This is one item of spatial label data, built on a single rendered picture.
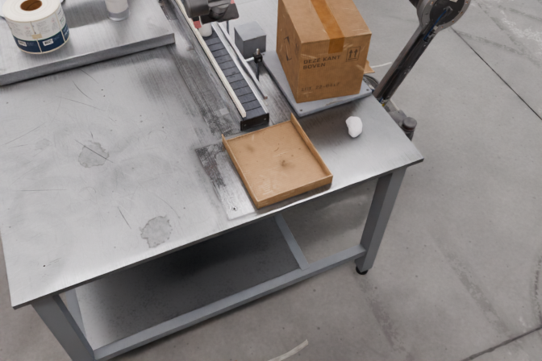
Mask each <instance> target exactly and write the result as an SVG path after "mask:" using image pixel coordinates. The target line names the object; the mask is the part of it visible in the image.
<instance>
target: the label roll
mask: <svg viewBox="0 0 542 361"><path fill-rule="evenodd" d="M2 13H3V14H4V16H5V19H6V21H7V24H8V26H9V28H10V31H11V34H12V35H13V37H14V40H15V42H16V45H17V47H18V48H19V49H20V50H22V51H24V52H27V53H31V54H41V53H47V52H52V51H54V50H57V49H58V48H60V47H62V46H63V45H64V44H65V43H66V42H67V41H68V39H69V36H70V32H69V28H68V25H67V23H66V19H65V15H64V12H63V10H62V7H61V4H60V0H6V1H5V3H4V4H3V6H2Z"/></svg>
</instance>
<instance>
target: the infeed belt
mask: <svg viewBox="0 0 542 361"><path fill-rule="evenodd" d="M174 1H175V3H177V2H176V0H174ZM181 3H182V5H183V6H184V0H181ZM177 6H178V8H179V9H180V7H179V5H177ZM184 7H185V6H184ZM180 11H181V9H180ZM181 13H182V11H181ZM182 14H183V13H182ZM183 16H184V15H183ZM184 18H185V20H186V17H185V16H184ZM186 22H187V23H188V21H187V20H186ZM188 25H189V23H188ZM189 26H190V25H189ZM211 28H212V35H211V36H210V37H207V38H203V37H202V38H203V40H204V42H205V43H206V45H207V47H208V48H209V50H210V52H211V54H212V56H213V57H214V58H215V61H216V62H217V64H218V66H219V67H220V69H221V71H222V72H223V75H224V76H225V77H226V79H227V81H228V83H229V85H230V86H231V88H232V90H233V91H234V93H235V95H236V96H237V98H238V100H239V101H240V104H241V105H242V107H243V108H244V110H245V112H246V117H242V115H241V113H240V112H239V110H238V108H237V107H236V104H235V103H234V102H233V100H232V98H231V96H230V94H229V92H228V91H227V89H226V87H225V85H224V84H223V82H222V80H221V79H220V77H219V75H218V73H217V72H216V70H215V68H214V66H213V64H212V63H211V61H210V59H209V58H208V56H207V54H206V53H205V51H204V49H203V47H202V45H201V44H200V43H199V44H200V46H201V48H202V50H203V51H204V53H205V54H206V57H207V59H208V60H209V61H210V63H211V65H212V67H213V69H214V70H215V72H216V74H217V76H218V77H219V79H220V81H221V82H222V84H223V86H224V88H225V90H226V91H227V93H228V95H229V97H230V98H231V100H232V102H233V103H234V105H235V107H236V109H237V110H238V112H239V114H240V116H241V118H242V119H243V120H244V121H246V120H249V119H251V118H256V117H259V116H261V115H265V114H266V113H265V111H264V109H263V108H262V106H261V104H260V103H259V101H258V100H257V98H256V96H255V94H254V93H253V91H252V90H251V88H250V87H249V86H248V83H247V82H246V80H245V79H244V77H243V75H242V73H241V72H240V70H239V69H238V67H237V66H236V63H235V62H234V60H233V59H232V58H231V56H230V54H229V52H228V51H227V49H226V48H225V46H224V45H223V43H222V41H221V39H220V38H219V36H218V35H217V33H216V32H215V29H214V28H213V27H212V25H211ZM190 29H191V31H193V30H192V28H191V26H190ZM193 33H194V32H193ZM194 36H195V37H196V35H195V34H194ZM196 39H197V41H198V38H197V37H196ZM198 42H199V41H198Z"/></svg>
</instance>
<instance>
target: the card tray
mask: <svg viewBox="0 0 542 361"><path fill-rule="evenodd" d="M222 142H223V145H224V147H225V148H226V150H227V153H228V155H229V156H230V157H231V160H232V162H233V164H234V165H235V167H236V170H237V172H238V173H239V175H240V177H241V179H242V181H243V182H244V185H245V187H246V189H247V190H248V193H249V195H250V197H251V198H252V200H253V202H254V204H255V206H256V208H257V209H259V208H262V207H265V206H267V205H272V204H273V203H276V202H279V201H283V200H285V199H287V198H290V197H294V196H296V195H299V194H301V193H305V192H307V191H310V190H312V189H317V188H318V187H321V186H324V185H328V184H330V183H332V179H333V174H332V173H331V171H330V169H329V167H328V166H327V165H326V163H325V162H324V160H323V158H322V157H321V155H320V154H319V153H318V151H317V150H316V148H315V146H314V145H313V143H312V142H311V141H310V139H309V138H308V136H307V135H306V133H305V131H304V130H303V129H302V127H301V125H300V124H299V122H298V120H297V119H296V118H295V117H294V115H293V113H291V117H290V120H289V121H286V122H282V123H279V124H276V125H273V126H271V127H266V128H263V129H260V130H258V131H253V132H250V133H247V134H245V135H240V136H237V137H235V138H232V139H227V140H226V139H225V138H224V136H223V134H222Z"/></svg>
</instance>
